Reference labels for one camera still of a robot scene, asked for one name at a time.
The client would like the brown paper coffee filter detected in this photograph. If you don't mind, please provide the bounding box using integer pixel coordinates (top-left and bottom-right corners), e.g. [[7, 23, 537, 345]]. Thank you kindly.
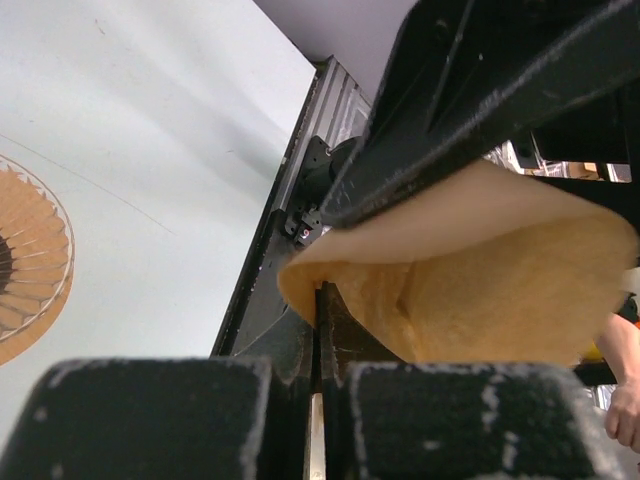
[[278, 160, 638, 366]]

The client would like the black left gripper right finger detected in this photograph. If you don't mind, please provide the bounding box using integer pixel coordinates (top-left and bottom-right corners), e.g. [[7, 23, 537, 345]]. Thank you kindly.
[[317, 284, 625, 479]]

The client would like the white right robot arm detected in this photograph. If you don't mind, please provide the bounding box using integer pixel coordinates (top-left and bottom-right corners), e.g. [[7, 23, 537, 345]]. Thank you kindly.
[[286, 1, 639, 244]]

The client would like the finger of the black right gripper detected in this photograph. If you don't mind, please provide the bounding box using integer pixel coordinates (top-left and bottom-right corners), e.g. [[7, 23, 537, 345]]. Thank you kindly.
[[320, 1, 639, 228]]

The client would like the background storage shelf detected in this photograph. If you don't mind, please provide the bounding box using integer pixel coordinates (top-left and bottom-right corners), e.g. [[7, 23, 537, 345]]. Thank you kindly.
[[484, 142, 632, 183]]

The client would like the background person's forearm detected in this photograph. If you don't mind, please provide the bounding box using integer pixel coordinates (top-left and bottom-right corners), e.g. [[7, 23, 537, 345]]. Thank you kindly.
[[595, 314, 639, 384]]

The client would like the background person's hand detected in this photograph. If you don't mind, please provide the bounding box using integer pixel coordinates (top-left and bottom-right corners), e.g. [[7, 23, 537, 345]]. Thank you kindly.
[[605, 380, 639, 453]]

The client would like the aluminium frame rail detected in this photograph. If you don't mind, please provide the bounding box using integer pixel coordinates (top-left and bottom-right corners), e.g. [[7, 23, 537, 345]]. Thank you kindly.
[[212, 57, 371, 356]]

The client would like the clear glass dripper cone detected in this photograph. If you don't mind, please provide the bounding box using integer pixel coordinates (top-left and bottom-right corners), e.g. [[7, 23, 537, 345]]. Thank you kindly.
[[1, 155, 75, 343]]

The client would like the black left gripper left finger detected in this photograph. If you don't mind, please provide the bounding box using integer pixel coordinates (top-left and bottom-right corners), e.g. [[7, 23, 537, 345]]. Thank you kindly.
[[1, 311, 314, 479]]

